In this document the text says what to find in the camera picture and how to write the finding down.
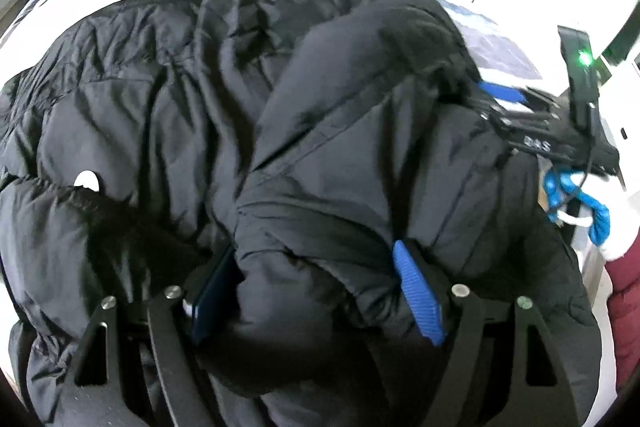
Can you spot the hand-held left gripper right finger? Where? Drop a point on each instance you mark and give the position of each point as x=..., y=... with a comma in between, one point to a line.
x=417, y=292

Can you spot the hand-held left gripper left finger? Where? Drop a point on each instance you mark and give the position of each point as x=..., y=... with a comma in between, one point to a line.
x=212, y=302

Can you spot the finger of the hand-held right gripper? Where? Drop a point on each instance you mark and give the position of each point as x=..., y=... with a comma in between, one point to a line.
x=500, y=91
x=500, y=117

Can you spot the black puffer jacket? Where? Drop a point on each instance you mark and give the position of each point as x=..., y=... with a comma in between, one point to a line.
x=200, y=107

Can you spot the person's right hand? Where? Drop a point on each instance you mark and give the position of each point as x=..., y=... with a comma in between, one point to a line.
x=597, y=217

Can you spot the maroon quilted garment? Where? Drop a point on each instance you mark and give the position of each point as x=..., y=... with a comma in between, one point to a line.
x=627, y=307

